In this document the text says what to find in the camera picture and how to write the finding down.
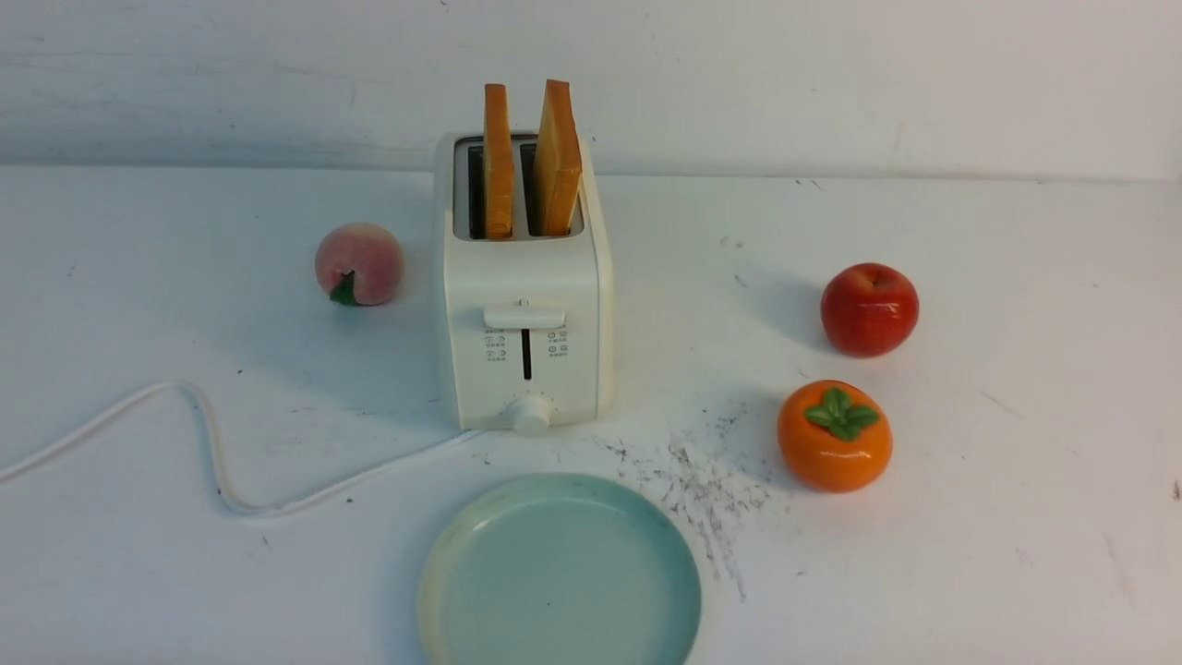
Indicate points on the toast slice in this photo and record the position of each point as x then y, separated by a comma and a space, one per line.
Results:
558, 163
499, 172

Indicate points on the white two-slot toaster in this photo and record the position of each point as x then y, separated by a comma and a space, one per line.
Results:
525, 325

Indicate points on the light green plate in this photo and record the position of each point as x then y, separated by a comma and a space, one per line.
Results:
560, 568

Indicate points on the pink peach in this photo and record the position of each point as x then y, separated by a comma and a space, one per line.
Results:
359, 265

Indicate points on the orange persimmon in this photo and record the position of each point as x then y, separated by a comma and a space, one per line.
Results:
834, 437

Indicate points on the red apple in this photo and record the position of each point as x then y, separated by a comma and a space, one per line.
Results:
869, 310

